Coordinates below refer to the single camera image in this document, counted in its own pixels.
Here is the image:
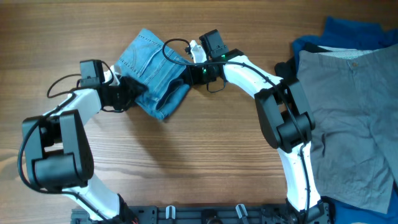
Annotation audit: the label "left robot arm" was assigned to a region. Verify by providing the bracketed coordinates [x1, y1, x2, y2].
[17, 59, 147, 223]

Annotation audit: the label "grey shorts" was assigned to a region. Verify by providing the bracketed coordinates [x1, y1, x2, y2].
[297, 45, 397, 213]

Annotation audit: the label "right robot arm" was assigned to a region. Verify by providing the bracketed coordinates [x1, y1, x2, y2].
[185, 30, 330, 223]

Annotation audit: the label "left grey rail clip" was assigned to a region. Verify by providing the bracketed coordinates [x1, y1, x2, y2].
[165, 205, 176, 220]

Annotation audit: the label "light blue jeans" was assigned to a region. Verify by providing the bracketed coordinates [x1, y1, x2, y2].
[115, 29, 190, 120]

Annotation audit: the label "right grey rail clip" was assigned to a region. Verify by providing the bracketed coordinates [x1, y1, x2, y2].
[235, 203, 249, 224]

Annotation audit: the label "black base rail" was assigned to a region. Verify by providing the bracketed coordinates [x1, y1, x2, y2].
[70, 203, 299, 224]

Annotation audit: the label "black garment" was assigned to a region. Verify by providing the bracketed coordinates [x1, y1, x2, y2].
[274, 42, 328, 90]

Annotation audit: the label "grey rail clip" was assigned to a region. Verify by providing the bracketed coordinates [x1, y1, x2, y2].
[235, 203, 249, 224]
[165, 205, 176, 220]

